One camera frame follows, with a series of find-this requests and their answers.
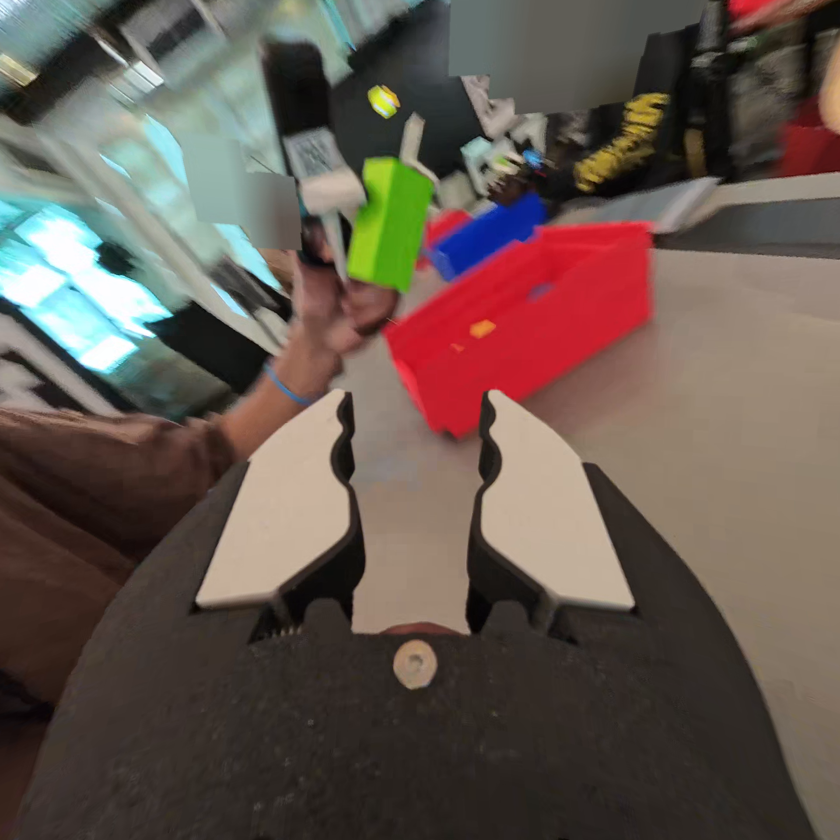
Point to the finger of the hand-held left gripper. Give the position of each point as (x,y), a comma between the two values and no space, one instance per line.
(335,204)
(418,145)

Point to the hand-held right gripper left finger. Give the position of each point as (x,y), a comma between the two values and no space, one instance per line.
(282,519)

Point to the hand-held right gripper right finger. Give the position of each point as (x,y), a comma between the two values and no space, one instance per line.
(551,519)

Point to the green wooden block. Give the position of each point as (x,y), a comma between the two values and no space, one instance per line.
(391,223)

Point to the person's left forearm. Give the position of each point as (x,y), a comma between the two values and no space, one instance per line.
(269,394)

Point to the grey desk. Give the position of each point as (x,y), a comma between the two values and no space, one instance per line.
(709,433)

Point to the person's left hand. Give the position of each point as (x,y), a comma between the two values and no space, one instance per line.
(335,302)

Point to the black monitor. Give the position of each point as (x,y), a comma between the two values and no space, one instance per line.
(394,85)

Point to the small blue plastic bin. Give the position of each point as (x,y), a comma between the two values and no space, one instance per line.
(492,236)

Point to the blue wristband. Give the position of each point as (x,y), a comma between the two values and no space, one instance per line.
(289,389)

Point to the person's brown clothing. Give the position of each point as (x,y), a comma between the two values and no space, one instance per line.
(92,525)

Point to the orange wooden block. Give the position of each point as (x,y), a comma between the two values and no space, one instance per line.
(483,330)

